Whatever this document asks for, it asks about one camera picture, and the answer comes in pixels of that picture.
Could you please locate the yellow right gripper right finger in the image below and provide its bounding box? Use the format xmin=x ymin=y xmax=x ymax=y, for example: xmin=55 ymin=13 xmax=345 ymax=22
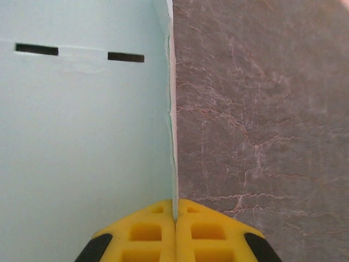
xmin=176 ymin=198 xmax=284 ymax=262

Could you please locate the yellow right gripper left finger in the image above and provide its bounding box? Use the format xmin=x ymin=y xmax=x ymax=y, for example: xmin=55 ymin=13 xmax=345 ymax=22
xmin=74 ymin=198 xmax=176 ymax=262

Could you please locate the mint green cloth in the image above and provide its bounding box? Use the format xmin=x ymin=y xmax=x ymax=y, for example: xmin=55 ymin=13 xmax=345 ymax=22
xmin=0 ymin=0 xmax=179 ymax=222

